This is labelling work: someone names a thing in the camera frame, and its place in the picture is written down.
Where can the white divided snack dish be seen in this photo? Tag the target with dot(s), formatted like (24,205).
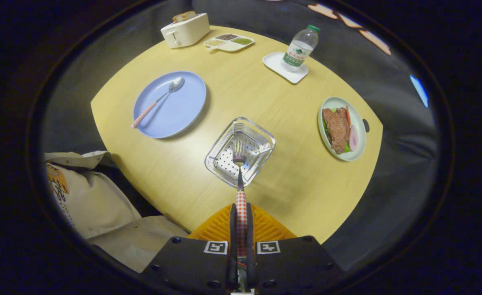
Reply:
(229,45)

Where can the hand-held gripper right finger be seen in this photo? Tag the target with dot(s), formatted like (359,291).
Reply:
(250,229)

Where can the toast slice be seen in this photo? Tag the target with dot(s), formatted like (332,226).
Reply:
(191,15)
(179,17)

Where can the pale green food plate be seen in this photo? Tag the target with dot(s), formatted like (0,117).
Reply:
(357,119)

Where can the clear plastic water bottle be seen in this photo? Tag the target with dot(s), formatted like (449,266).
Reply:
(300,47)

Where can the brown steak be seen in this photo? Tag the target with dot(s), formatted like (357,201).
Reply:
(337,131)

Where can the pink sliced food piece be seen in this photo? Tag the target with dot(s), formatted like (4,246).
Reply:
(353,138)

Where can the white toaster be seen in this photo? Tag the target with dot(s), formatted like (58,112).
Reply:
(187,30)

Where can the clear square strainer basket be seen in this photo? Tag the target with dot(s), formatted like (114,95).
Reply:
(224,164)

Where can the blue round plate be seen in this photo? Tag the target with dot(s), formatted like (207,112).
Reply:
(179,110)

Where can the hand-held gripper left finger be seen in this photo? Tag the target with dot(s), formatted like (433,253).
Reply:
(233,229)

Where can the orange carrot strip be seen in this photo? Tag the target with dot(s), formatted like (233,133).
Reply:
(348,115)

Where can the white square coaster tray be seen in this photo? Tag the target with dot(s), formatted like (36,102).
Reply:
(275,63)

